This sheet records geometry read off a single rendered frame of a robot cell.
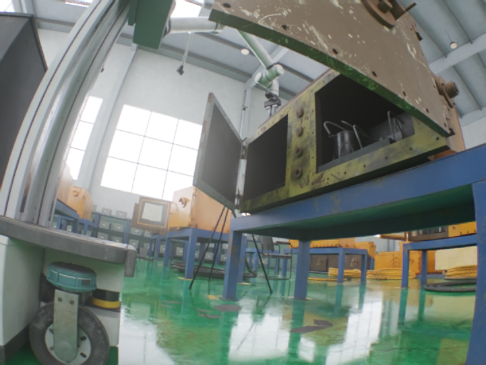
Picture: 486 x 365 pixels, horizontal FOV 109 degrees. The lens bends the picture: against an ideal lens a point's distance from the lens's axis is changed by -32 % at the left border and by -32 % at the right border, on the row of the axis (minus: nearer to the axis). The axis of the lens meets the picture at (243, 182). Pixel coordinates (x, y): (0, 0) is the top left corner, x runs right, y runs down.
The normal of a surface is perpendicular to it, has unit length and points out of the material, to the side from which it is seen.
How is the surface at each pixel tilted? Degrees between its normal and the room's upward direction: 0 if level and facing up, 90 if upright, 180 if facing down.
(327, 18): 90
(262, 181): 90
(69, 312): 90
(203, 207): 90
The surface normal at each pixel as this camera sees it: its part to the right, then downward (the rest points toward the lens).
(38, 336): 0.49, -0.20
